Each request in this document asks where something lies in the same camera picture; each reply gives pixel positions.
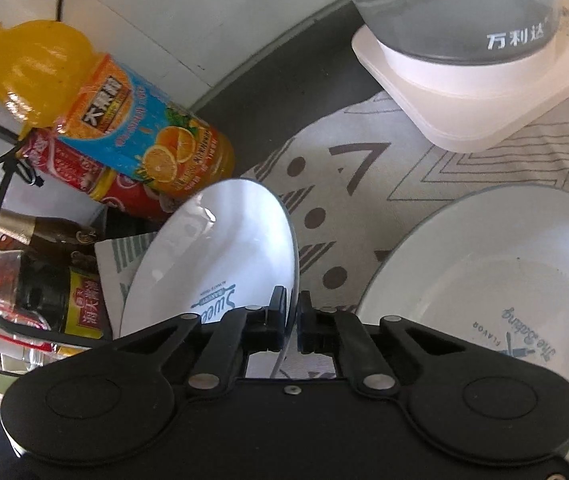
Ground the cream kettle base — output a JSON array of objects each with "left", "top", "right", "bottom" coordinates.
[{"left": 351, "top": 0, "right": 569, "bottom": 153}]

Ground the glass electric kettle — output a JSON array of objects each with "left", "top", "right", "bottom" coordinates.
[{"left": 351, "top": 0, "right": 560, "bottom": 66}]

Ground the white plate Bakery print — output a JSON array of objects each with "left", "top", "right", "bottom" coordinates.
[{"left": 355, "top": 184, "right": 569, "bottom": 476}]

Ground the soy sauce bottle yellow label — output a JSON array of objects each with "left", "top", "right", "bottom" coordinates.
[{"left": 0, "top": 209, "right": 112, "bottom": 339}]

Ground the patterned fringed table cloth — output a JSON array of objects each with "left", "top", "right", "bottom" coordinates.
[{"left": 98, "top": 92, "right": 569, "bottom": 333}]

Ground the orange juice bottle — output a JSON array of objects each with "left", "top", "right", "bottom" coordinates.
[{"left": 0, "top": 20, "right": 236, "bottom": 200}]

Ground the red snack can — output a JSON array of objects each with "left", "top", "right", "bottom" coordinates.
[{"left": 20, "top": 129, "right": 179, "bottom": 222}]

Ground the white plate Sweet print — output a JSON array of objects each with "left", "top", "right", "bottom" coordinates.
[{"left": 120, "top": 179, "right": 298, "bottom": 336}]

